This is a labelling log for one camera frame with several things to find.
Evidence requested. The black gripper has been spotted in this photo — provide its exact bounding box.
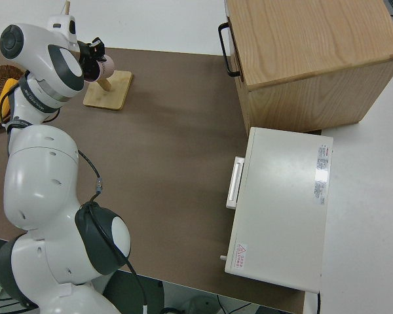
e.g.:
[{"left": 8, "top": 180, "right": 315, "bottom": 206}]
[{"left": 77, "top": 37, "right": 107, "bottom": 65}]

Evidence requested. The pink mug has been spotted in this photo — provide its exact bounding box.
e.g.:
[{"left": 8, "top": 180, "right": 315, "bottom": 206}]
[{"left": 83, "top": 54, "right": 117, "bottom": 83}]

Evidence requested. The wooden mug rack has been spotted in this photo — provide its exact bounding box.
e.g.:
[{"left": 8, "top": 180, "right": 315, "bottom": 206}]
[{"left": 61, "top": 0, "right": 134, "bottom": 111}]

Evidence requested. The yellow corn cob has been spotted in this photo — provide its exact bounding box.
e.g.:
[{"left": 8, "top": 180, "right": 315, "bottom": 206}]
[{"left": 0, "top": 77, "right": 18, "bottom": 124}]

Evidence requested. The brown table mat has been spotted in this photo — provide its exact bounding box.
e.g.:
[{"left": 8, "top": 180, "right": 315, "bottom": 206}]
[{"left": 0, "top": 39, "right": 324, "bottom": 314}]

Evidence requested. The wooden cabinet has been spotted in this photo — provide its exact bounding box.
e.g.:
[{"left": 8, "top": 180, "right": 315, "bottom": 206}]
[{"left": 225, "top": 0, "right": 393, "bottom": 135}]

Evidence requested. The cream toaster oven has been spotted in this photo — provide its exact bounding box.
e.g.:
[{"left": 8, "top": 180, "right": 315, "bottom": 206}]
[{"left": 219, "top": 126, "right": 334, "bottom": 294}]

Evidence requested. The black cabinet handle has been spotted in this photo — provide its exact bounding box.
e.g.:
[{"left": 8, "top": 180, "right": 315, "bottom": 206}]
[{"left": 217, "top": 22, "right": 242, "bottom": 78}]

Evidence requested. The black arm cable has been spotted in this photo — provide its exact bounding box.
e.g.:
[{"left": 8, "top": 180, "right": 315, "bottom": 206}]
[{"left": 0, "top": 77, "right": 149, "bottom": 314}]

